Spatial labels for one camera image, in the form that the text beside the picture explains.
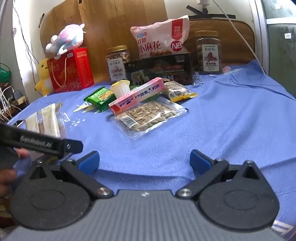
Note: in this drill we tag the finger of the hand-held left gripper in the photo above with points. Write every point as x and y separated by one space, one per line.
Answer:
69 155

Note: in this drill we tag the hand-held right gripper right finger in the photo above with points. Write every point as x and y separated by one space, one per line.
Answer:
200 160

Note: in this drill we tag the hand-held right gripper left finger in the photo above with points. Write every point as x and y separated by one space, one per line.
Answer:
89 162

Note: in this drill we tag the green cracker packet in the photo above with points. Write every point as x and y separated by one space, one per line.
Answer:
100 97

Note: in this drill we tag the person's left hand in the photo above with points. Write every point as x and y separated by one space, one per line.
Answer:
7 179

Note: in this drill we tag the clear wafer biscuit packet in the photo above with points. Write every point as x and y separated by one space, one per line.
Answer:
44 120

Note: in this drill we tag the yellow duck plush toy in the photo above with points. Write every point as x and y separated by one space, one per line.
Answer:
44 77

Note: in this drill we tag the clear sunflower seed packet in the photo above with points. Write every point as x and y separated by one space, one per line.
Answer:
148 118

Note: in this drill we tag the yellow seed packet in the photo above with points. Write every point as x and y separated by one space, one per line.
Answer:
179 91

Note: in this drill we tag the green basket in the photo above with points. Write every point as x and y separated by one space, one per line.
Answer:
4 73

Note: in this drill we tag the white jelly cup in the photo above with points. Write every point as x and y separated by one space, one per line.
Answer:
120 89

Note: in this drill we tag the red gift box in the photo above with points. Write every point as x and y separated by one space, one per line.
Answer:
71 69

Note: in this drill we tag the long pink box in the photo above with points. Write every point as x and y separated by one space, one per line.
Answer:
138 96

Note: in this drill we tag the black printed box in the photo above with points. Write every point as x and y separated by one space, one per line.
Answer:
161 70

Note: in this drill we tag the nut jar with gold lid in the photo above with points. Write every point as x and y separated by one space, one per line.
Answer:
116 63

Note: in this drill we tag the nut jar with brown lid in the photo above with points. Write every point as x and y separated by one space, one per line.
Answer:
208 54

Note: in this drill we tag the pink white plush toy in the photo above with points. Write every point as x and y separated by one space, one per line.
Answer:
69 38

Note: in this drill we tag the pink snack bag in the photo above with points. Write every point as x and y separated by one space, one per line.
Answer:
159 38

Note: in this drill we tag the wooden board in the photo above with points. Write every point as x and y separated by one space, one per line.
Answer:
108 27

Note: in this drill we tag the white wall charger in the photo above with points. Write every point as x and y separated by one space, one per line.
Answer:
203 3

